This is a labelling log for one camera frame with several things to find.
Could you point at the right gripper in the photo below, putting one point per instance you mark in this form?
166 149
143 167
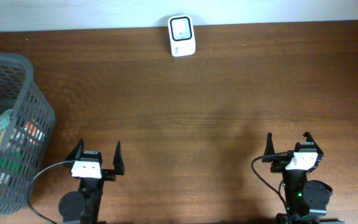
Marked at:
276 165

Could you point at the white barcode scanner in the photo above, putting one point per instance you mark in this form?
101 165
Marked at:
181 35

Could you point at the small orange carton box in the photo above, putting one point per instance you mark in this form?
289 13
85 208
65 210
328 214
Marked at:
33 131

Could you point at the grey plastic mesh basket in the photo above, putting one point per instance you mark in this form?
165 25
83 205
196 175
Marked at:
21 155

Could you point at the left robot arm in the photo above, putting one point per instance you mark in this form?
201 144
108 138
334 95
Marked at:
82 206

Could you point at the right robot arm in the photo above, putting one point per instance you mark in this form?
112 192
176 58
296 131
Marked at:
305 200

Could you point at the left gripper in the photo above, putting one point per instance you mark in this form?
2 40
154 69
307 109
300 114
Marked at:
110 175

